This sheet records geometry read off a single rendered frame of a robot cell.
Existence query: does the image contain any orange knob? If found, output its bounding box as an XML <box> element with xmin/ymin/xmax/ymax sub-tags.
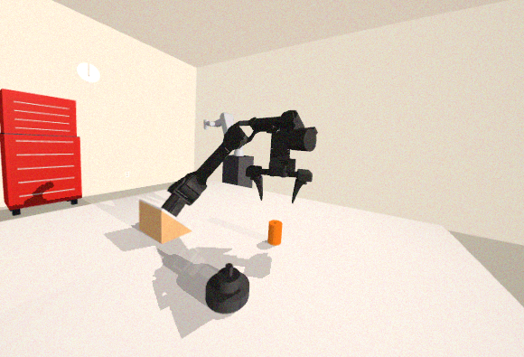
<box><xmin>267</xmin><ymin>221</ymin><xmax>283</xmax><ymax>246</ymax></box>

